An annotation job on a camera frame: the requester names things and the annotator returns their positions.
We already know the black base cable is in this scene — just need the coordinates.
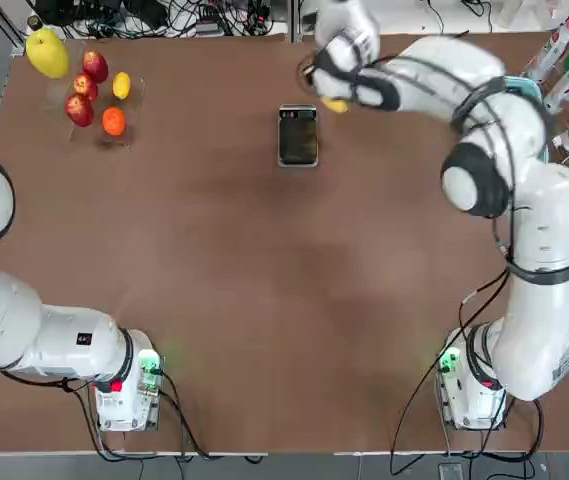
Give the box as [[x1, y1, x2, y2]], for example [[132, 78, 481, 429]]
[[506, 394, 548, 459], [156, 369, 268, 462], [76, 387, 165, 461]]

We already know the large yellow apple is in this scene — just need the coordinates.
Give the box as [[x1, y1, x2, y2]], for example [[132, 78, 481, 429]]
[[25, 28, 71, 80]]

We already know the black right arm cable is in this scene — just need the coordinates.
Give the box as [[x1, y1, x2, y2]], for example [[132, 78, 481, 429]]
[[297, 29, 555, 476]]

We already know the aluminium frame post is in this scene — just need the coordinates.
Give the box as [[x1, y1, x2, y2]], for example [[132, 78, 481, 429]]
[[289, 0, 304, 45]]

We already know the clear bottle shelf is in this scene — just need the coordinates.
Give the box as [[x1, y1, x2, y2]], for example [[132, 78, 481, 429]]
[[521, 29, 569, 166]]

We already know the black right base cable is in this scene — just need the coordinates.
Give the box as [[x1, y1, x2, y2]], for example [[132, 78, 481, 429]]
[[506, 394, 548, 459]]

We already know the red apple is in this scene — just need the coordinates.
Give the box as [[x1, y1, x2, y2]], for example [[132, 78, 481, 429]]
[[72, 72, 99, 101], [64, 93, 95, 128], [82, 50, 110, 85]]

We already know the white side desk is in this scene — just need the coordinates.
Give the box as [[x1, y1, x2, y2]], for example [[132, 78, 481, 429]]
[[11, 0, 565, 39]]

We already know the clear acrylic stepped stand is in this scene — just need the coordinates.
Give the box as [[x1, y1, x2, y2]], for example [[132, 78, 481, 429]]
[[38, 47, 146, 152]]

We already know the black left base cable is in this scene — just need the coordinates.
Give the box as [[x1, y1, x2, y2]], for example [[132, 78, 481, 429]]
[[76, 387, 165, 461], [156, 369, 268, 462]]

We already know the orange fruit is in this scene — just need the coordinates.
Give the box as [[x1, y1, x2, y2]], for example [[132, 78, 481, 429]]
[[101, 106, 127, 137]]

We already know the yellow lemon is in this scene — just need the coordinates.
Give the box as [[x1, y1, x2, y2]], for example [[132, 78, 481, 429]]
[[112, 71, 131, 100]]

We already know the silver black kitchen scale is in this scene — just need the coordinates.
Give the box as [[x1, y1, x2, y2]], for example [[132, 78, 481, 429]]
[[277, 103, 321, 169]]

